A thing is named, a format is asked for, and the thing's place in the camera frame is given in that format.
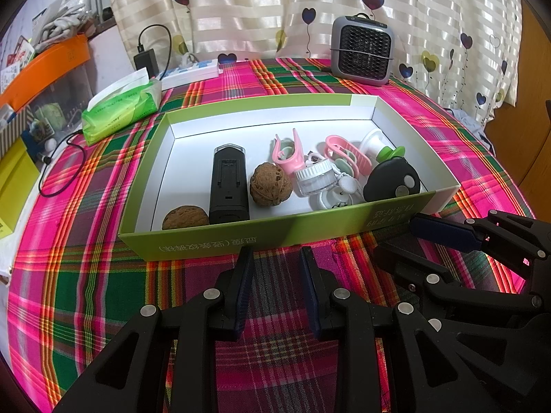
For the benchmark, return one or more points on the clear jar with white lid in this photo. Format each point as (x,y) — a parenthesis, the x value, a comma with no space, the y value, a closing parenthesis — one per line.
(314,172)

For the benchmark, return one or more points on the pile of white gloves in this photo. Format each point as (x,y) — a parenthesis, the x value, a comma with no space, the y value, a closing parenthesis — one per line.
(60,17)

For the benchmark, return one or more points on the cream heart-print curtain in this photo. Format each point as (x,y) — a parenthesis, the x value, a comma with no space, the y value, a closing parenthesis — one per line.
(258,8)

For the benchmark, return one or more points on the wooden cabinet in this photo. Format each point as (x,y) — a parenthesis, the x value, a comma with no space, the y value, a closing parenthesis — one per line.
(533,116)

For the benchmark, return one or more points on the green and white cardboard box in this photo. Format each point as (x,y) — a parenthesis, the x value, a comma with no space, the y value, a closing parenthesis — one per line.
(193,137)

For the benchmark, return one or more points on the white knob piece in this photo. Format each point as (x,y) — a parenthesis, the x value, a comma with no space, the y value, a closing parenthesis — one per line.
(344,185)

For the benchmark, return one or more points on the green and white funnel gadget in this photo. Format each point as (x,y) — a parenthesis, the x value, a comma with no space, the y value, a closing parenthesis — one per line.
(372,142)

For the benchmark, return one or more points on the black power adapter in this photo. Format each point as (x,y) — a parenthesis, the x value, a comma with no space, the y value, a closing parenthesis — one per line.
(146,62)

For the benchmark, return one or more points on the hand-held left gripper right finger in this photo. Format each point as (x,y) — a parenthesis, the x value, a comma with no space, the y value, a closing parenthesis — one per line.
(312,292)

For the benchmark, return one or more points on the brown walnut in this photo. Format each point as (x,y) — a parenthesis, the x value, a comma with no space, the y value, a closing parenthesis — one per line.
(269,183)
(185,217)

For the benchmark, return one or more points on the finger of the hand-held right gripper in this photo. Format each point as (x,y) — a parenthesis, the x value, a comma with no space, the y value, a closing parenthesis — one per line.
(443,230)
(413,269)

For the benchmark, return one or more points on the pink plastic clip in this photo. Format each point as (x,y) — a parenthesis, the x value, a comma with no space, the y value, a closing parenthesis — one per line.
(340,142)
(289,159)

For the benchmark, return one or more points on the striped box lid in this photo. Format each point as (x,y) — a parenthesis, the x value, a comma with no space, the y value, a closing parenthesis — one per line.
(13,133)

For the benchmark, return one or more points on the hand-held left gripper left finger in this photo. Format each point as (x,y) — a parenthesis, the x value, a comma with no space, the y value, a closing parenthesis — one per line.
(241,292)

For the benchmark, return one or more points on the grey cloth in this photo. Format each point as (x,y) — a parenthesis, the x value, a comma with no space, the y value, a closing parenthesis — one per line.
(469,127)

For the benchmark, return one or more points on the grey desk heater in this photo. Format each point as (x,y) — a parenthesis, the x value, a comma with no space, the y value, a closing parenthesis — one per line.
(361,51)

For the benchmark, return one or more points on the pile of small packets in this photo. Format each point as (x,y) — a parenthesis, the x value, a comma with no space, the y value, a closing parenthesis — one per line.
(19,58)

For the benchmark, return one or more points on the green tissue pack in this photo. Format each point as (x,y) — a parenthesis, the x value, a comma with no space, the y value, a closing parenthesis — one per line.
(120,112)

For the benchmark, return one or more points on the yellow-green cardboard box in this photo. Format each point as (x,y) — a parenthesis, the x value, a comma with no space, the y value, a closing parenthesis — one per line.
(15,180)

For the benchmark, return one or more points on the black pig-shaped button device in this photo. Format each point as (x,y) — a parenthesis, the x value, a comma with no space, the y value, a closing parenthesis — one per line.
(387,180)

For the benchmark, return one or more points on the white power strip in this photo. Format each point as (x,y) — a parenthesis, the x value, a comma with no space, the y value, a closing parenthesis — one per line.
(193,73)

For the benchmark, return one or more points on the orange container lid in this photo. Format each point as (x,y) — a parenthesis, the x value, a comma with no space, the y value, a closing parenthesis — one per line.
(47,66)

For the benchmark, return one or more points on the black rectangular device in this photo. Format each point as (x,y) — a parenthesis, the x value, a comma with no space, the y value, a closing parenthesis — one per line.
(228,189)

